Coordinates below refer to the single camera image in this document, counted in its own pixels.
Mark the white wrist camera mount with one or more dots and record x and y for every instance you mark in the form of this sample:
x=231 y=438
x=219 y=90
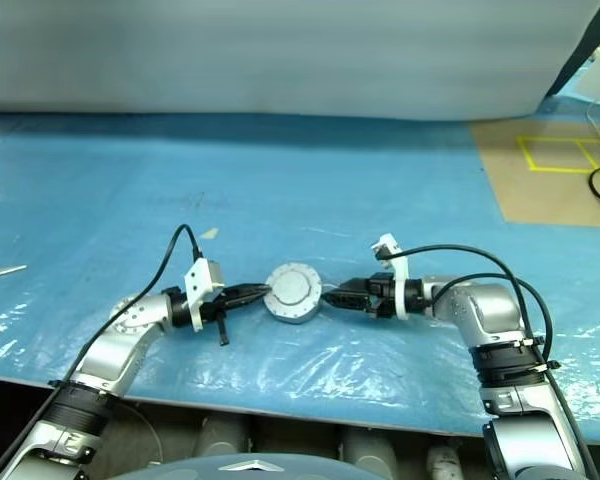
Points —
x=195 y=280
x=402 y=290

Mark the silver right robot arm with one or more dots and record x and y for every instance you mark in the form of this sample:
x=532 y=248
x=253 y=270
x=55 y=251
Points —
x=490 y=310

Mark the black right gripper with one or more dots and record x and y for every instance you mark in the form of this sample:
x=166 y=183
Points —
x=382 y=297

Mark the slim metal tool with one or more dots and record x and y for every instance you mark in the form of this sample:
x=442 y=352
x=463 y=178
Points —
x=5 y=271

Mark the small beige tape piece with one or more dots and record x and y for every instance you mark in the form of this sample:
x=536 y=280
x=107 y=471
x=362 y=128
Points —
x=210 y=233

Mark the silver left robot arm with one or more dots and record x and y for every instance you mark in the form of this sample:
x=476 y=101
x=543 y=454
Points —
x=110 y=360

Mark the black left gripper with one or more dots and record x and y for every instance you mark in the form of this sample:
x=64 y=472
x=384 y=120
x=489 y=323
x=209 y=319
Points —
x=220 y=302

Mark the blue plastic table cover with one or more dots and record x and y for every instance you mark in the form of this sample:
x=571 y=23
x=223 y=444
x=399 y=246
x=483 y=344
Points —
x=380 y=175

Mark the brown cardboard sheet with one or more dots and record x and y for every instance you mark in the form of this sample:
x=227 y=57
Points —
x=540 y=200

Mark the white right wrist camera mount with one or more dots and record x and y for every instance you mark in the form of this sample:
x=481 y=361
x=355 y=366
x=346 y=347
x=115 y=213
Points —
x=402 y=290

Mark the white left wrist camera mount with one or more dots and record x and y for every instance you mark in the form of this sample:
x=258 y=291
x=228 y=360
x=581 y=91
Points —
x=195 y=280

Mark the grey motor lid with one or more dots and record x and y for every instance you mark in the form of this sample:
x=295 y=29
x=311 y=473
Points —
x=292 y=285

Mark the grey rounded cover with emblem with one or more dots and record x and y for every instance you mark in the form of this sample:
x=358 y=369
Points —
x=280 y=472

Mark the small grey rounded cylinder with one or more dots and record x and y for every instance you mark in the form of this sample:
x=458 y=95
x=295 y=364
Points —
x=445 y=460

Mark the white backdrop board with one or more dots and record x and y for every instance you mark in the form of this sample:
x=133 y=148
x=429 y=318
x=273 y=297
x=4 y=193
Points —
x=280 y=50

